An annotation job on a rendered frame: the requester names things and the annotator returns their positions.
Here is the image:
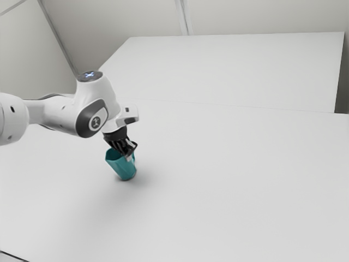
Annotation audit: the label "teal faceted mug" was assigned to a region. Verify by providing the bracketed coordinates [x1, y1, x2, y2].
[105, 147, 137, 181]

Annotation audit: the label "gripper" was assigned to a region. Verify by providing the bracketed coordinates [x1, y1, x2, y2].
[102, 128, 139, 162]

